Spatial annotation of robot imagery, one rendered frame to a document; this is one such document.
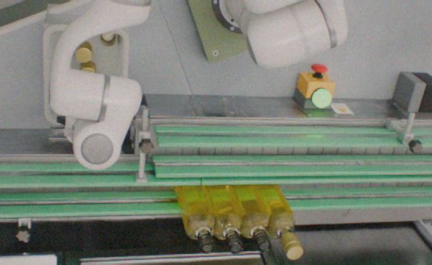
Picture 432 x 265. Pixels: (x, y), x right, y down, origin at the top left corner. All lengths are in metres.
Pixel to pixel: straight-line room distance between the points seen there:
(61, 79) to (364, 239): 0.94
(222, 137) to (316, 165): 0.25
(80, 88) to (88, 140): 0.08
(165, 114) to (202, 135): 0.10
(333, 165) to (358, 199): 0.13
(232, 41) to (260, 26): 0.31
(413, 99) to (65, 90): 0.91
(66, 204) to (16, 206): 0.10
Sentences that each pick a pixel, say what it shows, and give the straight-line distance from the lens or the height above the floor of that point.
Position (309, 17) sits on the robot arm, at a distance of 0.96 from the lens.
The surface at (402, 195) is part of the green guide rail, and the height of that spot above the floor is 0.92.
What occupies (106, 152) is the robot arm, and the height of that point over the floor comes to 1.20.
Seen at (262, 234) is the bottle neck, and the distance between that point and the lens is 1.14.
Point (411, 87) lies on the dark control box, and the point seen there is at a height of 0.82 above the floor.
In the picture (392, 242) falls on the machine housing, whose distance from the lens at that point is 1.54.
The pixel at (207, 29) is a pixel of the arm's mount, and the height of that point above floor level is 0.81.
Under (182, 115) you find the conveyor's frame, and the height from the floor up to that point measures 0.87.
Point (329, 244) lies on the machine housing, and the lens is 1.47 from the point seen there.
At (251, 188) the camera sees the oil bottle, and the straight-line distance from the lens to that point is 1.25.
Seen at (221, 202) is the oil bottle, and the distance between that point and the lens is 1.19.
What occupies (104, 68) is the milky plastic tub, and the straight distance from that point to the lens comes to 1.29.
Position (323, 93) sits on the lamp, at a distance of 1.34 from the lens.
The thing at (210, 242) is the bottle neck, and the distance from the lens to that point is 1.10.
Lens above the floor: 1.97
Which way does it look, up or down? 59 degrees down
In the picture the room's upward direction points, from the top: 156 degrees clockwise
